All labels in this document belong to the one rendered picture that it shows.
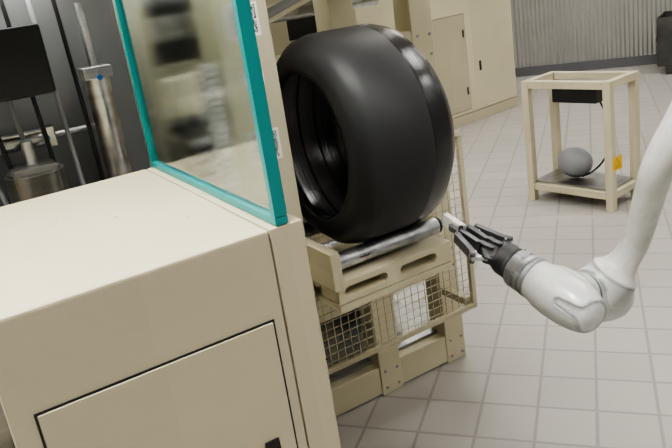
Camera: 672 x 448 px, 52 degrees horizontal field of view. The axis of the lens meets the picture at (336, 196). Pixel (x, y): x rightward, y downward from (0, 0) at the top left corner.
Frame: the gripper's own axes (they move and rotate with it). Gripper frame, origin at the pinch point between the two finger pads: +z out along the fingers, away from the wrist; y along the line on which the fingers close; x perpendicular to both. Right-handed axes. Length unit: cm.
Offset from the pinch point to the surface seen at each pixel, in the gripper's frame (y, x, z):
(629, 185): -254, 122, 117
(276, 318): 66, -28, -38
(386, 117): 10.3, -25.2, 13.7
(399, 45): -3.0, -36.0, 27.0
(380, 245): 10.2, 10.7, 15.3
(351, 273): 19.6, 15.2, 14.4
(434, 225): -7.5, 11.0, 15.2
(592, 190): -233, 124, 128
